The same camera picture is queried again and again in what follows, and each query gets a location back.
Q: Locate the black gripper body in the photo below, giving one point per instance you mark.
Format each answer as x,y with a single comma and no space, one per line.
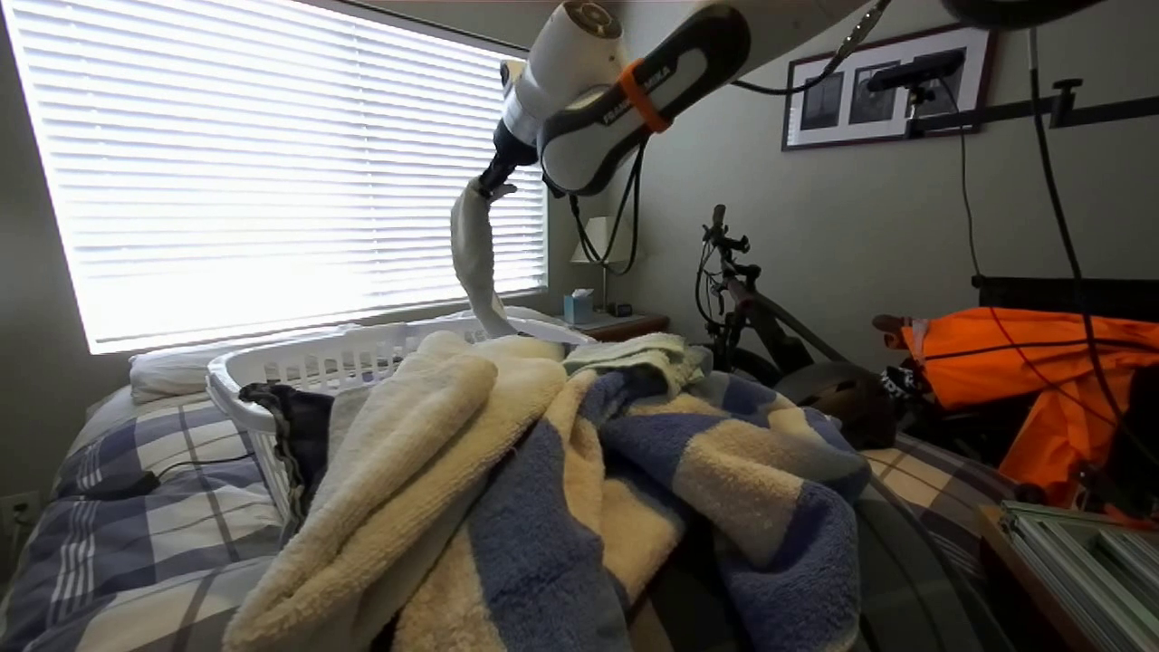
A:
510,157

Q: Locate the white small towel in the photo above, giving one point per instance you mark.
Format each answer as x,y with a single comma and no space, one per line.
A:
477,259

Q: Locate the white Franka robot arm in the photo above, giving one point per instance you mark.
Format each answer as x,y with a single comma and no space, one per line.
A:
653,75

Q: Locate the pale green small towel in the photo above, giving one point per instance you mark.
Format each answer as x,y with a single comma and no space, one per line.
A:
639,351

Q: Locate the white plastic laundry basket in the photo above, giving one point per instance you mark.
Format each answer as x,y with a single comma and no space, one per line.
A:
312,359

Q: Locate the cream yellow towel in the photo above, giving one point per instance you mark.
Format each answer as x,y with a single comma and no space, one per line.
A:
401,471

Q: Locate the blue cream striped towel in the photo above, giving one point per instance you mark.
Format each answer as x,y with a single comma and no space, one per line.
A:
735,484

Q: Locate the blue cup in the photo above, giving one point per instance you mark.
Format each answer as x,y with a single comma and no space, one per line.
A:
581,306

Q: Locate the wooden nightstand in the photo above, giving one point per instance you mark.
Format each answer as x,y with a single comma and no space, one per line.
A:
620,325

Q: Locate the white window blinds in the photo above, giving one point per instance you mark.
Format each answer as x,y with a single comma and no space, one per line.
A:
278,167

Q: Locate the black bicycle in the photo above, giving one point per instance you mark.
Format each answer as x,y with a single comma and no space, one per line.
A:
749,302

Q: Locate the white pillow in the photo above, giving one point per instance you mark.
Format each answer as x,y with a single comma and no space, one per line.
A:
167,370

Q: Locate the black helmet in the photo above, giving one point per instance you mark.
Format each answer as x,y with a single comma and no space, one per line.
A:
847,401

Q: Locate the blue plaid bedspread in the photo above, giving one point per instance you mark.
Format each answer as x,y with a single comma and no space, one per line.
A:
157,543

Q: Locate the orange jacket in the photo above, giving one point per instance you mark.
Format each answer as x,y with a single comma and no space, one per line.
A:
1037,365

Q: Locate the black flat bar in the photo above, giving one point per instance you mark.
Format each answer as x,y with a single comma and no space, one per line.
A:
1064,294

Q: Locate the black framed wall picture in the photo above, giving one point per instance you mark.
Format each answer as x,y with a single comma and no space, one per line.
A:
889,92

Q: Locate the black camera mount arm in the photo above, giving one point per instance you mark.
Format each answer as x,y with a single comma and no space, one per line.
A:
1053,111

